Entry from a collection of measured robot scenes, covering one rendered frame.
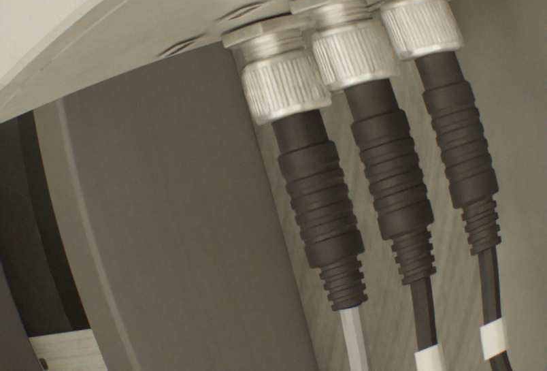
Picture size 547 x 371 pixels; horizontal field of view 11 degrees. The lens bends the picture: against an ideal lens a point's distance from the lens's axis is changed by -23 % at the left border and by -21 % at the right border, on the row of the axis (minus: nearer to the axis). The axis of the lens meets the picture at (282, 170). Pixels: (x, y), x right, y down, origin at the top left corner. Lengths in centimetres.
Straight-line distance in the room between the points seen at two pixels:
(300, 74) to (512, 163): 5
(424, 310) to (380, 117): 4
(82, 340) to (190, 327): 86
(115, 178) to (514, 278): 13
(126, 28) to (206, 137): 18
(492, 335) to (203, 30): 10
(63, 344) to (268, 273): 85
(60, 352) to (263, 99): 96
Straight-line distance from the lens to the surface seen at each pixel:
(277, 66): 67
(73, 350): 163
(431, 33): 61
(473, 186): 61
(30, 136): 172
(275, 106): 67
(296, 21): 67
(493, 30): 66
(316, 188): 67
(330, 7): 64
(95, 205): 77
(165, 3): 58
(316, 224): 67
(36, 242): 165
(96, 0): 52
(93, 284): 77
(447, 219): 70
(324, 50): 64
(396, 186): 64
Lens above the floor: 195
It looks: 40 degrees down
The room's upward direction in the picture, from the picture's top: 5 degrees clockwise
